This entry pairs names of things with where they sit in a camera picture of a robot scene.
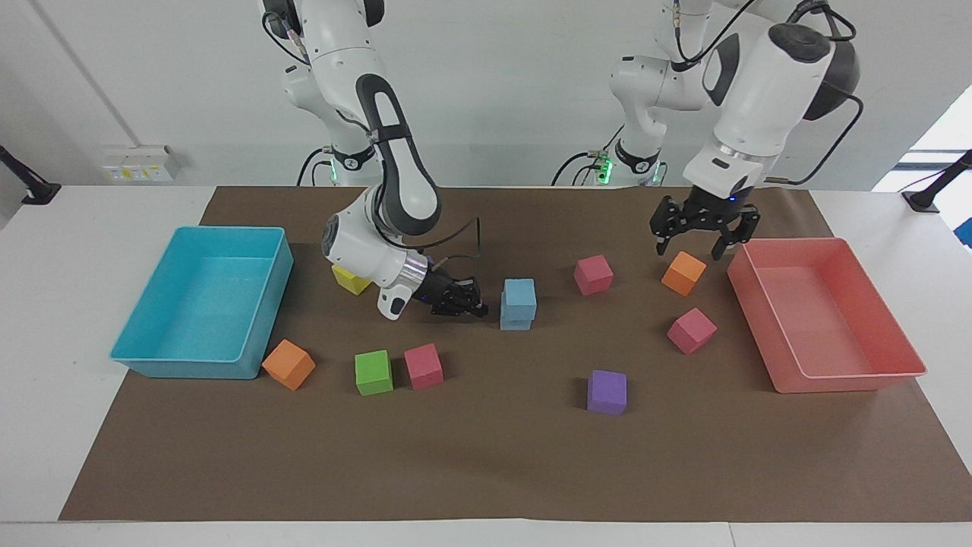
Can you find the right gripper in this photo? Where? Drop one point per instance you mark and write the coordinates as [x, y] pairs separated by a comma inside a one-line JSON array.
[[437, 289]]

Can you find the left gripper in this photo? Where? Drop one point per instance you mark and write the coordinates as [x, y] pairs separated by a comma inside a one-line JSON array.
[[715, 207]]

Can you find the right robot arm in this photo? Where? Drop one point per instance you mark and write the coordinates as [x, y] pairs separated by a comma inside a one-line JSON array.
[[406, 182]]

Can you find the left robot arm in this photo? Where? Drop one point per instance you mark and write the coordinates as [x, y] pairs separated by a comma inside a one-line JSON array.
[[759, 83]]

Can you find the blue block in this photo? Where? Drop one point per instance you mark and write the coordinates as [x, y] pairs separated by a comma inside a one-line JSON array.
[[520, 296], [513, 324]]

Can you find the orange block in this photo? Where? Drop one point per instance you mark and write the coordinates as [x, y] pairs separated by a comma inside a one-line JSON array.
[[683, 273], [288, 365]]

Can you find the pink block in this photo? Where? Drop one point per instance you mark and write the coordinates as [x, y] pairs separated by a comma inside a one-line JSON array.
[[424, 367], [692, 331], [593, 275]]

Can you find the yellow block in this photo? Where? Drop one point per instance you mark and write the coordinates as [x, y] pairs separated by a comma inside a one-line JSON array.
[[351, 281]]

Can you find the green block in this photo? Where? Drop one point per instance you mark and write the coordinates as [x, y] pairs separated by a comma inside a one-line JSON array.
[[373, 373]]

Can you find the pink plastic bin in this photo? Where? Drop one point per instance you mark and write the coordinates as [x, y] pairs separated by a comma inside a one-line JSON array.
[[824, 319]]

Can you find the purple block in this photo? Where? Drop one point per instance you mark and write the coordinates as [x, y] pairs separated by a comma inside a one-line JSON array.
[[607, 393]]

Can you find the black stand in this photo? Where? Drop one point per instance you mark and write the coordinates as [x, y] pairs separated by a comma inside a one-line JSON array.
[[34, 190], [930, 194]]

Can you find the blue plastic bin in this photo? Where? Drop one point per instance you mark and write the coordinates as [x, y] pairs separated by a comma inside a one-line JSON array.
[[201, 304]]

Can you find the white wall socket box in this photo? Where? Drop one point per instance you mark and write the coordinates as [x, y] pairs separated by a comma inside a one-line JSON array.
[[140, 163]]

